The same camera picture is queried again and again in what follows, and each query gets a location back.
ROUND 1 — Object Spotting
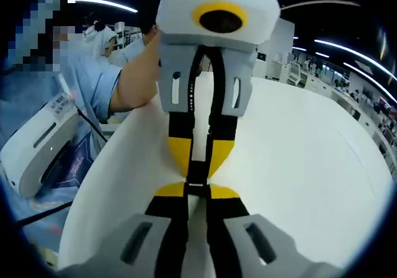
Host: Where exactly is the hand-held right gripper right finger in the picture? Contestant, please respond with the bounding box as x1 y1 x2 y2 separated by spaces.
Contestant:
205 184 344 278

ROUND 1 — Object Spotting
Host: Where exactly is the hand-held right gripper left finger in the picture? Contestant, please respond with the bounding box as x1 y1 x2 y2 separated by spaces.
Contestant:
57 181 190 278

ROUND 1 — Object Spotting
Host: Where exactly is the black pronged plastic buckle part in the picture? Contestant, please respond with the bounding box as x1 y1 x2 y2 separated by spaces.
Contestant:
182 182 212 200

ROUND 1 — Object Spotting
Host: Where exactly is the white low cabinet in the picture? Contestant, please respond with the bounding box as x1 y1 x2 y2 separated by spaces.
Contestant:
265 60 292 81

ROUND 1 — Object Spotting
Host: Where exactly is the white office chair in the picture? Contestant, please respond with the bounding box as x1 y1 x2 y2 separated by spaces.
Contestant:
285 61 308 87

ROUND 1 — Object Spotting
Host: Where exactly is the person in blue shirt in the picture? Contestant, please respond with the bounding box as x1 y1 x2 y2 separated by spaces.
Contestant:
0 51 125 254

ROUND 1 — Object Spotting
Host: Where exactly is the long ceiling light strip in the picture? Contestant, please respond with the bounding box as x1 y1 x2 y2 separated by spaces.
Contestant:
313 38 397 82
66 0 139 14

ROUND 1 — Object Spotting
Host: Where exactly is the row of white office desks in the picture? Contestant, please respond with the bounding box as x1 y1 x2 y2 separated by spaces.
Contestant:
306 73 397 173

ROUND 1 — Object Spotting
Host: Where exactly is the white chest device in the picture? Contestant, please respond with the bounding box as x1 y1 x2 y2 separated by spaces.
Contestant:
0 92 84 198

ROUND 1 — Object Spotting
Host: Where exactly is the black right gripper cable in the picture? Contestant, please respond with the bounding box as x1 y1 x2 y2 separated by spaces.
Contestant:
14 200 74 226

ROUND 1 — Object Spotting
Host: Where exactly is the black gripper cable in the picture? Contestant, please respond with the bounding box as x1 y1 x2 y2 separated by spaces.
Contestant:
14 200 74 226
75 106 109 143

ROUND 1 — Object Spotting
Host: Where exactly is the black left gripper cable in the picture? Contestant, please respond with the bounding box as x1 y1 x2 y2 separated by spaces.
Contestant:
75 106 109 143

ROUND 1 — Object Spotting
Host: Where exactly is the grey device strap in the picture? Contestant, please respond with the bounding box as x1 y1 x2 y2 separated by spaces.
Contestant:
55 72 76 101

